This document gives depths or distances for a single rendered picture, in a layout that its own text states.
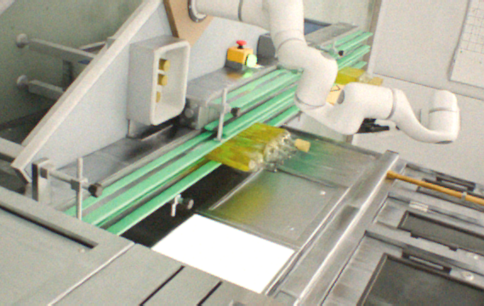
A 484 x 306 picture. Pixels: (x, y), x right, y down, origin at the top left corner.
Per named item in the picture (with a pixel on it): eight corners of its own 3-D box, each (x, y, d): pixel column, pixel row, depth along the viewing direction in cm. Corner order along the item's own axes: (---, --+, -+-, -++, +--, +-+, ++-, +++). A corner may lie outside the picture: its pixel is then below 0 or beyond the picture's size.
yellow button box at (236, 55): (224, 65, 217) (242, 70, 214) (226, 46, 214) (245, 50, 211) (233, 62, 223) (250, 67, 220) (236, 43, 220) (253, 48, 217)
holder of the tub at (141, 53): (124, 136, 170) (146, 143, 167) (129, 42, 159) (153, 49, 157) (157, 120, 185) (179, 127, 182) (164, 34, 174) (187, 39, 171)
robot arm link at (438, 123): (378, 93, 157) (445, 103, 162) (377, 139, 154) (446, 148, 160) (393, 83, 149) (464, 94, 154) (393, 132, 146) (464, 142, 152)
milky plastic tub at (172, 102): (126, 119, 168) (151, 127, 165) (131, 42, 159) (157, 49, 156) (160, 104, 183) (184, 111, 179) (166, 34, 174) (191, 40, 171)
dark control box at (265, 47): (255, 53, 240) (274, 58, 237) (259, 34, 237) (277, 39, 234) (264, 50, 247) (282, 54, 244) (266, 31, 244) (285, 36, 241)
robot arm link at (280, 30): (275, 65, 162) (273, 15, 150) (261, 19, 179) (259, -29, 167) (309, 61, 162) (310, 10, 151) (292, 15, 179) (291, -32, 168)
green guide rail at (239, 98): (206, 106, 182) (229, 113, 179) (207, 104, 182) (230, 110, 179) (359, 31, 331) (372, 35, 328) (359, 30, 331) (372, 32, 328)
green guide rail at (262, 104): (204, 128, 185) (226, 135, 182) (204, 126, 185) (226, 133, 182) (356, 44, 334) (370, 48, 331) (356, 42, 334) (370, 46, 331)
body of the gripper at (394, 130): (413, 139, 164) (374, 141, 169) (420, 129, 172) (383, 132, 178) (411, 113, 162) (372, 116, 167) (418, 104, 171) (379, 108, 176)
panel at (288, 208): (99, 291, 137) (227, 350, 125) (100, 281, 136) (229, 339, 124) (259, 166, 214) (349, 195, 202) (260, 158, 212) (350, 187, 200)
